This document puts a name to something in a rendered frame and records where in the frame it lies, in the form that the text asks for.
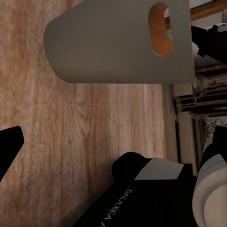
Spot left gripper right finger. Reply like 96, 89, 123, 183
212, 126, 227, 163

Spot trash can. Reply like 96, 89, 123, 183
44, 0, 196, 84

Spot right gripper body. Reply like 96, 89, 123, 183
197, 25, 227, 64

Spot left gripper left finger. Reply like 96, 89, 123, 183
0, 126, 24, 181

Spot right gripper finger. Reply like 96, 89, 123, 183
191, 26, 207, 48
191, 27, 212, 46

